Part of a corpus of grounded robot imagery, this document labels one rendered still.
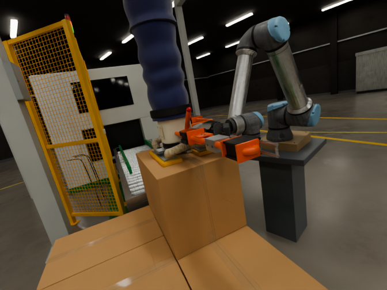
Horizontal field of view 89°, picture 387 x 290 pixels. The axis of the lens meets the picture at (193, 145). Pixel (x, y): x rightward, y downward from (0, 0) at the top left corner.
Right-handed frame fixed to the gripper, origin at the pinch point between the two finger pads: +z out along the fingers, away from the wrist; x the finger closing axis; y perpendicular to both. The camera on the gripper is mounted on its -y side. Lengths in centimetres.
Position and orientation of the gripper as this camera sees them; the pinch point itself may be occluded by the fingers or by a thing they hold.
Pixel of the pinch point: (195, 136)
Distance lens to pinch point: 85.9
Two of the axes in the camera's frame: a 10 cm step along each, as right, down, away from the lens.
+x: -1.7, -9.6, -2.3
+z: -9.0, 2.4, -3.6
